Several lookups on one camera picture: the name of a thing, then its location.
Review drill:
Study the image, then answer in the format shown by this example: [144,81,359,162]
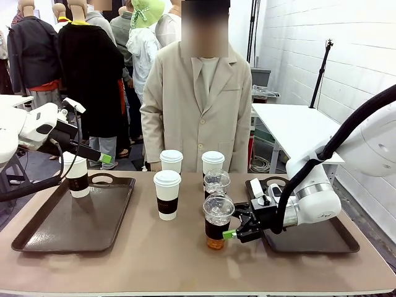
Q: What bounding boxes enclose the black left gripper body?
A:
[37,121,82,155]

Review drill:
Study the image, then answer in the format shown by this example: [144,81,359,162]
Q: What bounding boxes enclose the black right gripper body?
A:
[249,202,281,239]

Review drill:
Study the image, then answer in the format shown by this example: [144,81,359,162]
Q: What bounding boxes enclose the clear iced coffee cup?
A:
[202,192,236,251]
[203,168,231,199]

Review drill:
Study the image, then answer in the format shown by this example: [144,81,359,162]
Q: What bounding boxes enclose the white paper cup black sleeve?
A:
[159,149,184,176]
[58,151,91,199]
[153,170,182,222]
[201,150,226,176]

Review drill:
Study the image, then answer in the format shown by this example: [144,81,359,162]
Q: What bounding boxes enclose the brown plastic tray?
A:
[245,176,361,255]
[11,173,136,253]

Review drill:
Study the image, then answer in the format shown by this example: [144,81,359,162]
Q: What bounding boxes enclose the mannequin in black robe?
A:
[58,0,126,140]

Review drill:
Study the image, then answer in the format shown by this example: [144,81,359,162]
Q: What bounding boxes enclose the mannequin in dark jacket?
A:
[7,0,61,97]

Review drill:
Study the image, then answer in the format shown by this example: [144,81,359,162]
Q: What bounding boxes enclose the white side table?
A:
[251,103,346,174]

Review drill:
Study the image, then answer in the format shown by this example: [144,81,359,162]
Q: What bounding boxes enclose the person in beige coat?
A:
[139,0,253,174]

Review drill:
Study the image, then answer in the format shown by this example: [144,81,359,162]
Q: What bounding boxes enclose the mannequin in white jacket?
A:
[126,27,162,95]

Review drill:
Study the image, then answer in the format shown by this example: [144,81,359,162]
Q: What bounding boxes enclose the grey storage box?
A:
[250,67,272,88]

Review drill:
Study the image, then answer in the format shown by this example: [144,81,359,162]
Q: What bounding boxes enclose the green bucket hat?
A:
[131,0,165,29]

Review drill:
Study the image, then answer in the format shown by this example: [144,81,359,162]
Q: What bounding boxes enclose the black tripod pole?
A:
[309,38,335,110]

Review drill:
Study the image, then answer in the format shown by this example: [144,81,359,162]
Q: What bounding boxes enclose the black light stand poles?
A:
[246,0,261,64]

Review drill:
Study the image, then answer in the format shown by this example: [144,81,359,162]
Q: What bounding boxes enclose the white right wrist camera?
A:
[249,178,283,207]

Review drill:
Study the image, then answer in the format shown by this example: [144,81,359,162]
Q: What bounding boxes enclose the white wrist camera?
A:
[61,97,87,114]
[249,178,283,207]

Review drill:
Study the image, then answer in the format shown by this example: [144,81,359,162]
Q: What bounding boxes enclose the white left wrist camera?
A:
[61,97,87,114]

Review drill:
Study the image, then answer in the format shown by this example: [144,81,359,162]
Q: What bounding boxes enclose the coiled white floor cables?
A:
[249,155,273,174]

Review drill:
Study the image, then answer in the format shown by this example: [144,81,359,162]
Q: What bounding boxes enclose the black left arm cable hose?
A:
[0,176,67,202]

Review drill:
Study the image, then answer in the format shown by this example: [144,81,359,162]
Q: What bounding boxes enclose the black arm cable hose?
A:
[273,84,396,235]
[0,176,67,202]

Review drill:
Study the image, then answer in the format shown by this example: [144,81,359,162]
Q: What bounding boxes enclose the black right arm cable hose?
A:
[273,84,396,235]

